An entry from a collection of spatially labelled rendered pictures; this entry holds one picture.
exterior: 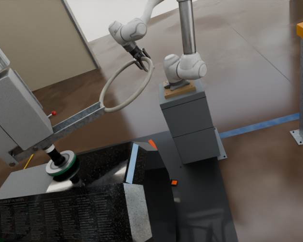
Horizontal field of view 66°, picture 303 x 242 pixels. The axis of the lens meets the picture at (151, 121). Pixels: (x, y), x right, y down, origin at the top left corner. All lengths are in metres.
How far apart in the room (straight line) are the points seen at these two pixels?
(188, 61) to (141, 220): 1.17
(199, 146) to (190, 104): 0.50
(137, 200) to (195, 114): 1.01
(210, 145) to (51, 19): 5.06
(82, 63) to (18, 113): 5.13
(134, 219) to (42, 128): 0.76
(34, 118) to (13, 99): 0.15
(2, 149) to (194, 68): 1.39
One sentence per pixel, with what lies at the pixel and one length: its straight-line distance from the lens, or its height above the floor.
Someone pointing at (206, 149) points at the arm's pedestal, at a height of 0.15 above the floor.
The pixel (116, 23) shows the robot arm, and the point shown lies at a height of 1.55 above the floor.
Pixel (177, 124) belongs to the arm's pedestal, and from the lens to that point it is 2.15.
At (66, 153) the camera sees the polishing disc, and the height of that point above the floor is 0.92.
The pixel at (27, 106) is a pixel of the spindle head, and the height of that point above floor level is 1.40.
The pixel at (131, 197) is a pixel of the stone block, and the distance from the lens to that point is 1.40.
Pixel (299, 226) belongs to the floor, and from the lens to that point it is 2.07.
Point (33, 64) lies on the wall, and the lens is 7.02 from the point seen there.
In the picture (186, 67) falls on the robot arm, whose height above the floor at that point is 1.05.
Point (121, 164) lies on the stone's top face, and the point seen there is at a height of 0.87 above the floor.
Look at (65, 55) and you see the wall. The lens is 6.58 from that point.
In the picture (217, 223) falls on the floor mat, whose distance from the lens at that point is 2.07.
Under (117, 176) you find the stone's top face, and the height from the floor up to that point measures 0.87.
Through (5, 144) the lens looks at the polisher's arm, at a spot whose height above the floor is 1.27.
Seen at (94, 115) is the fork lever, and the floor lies 1.12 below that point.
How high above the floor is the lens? 1.81
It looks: 33 degrees down
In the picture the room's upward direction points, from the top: 24 degrees counter-clockwise
